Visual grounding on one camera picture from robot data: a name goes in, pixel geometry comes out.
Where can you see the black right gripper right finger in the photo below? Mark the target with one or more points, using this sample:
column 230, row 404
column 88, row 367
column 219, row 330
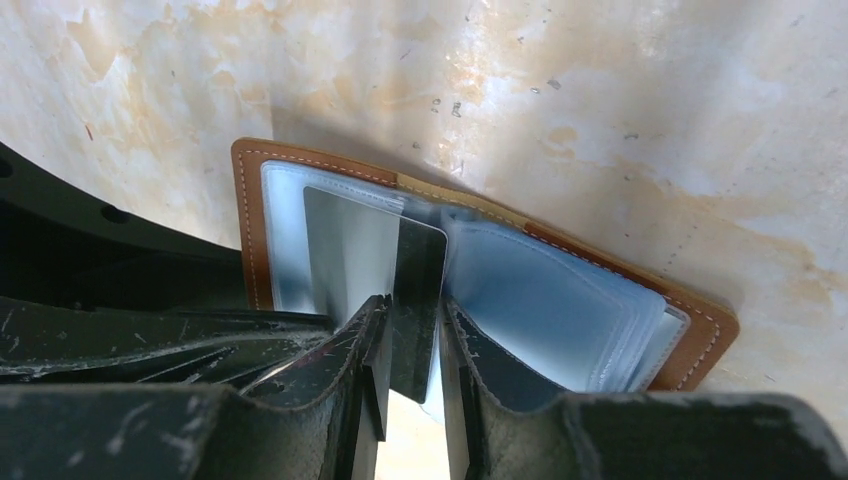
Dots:
column 506, row 421

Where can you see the black credit card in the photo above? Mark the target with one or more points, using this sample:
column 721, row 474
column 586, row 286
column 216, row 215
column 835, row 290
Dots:
column 364, row 245

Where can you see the brown leather card holder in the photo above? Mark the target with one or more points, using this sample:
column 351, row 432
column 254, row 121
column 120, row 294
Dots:
column 581, row 317

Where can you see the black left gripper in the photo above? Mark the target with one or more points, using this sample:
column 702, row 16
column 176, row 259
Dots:
column 63, row 247

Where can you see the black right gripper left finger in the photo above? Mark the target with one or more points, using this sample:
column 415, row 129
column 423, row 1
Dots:
column 319, row 416

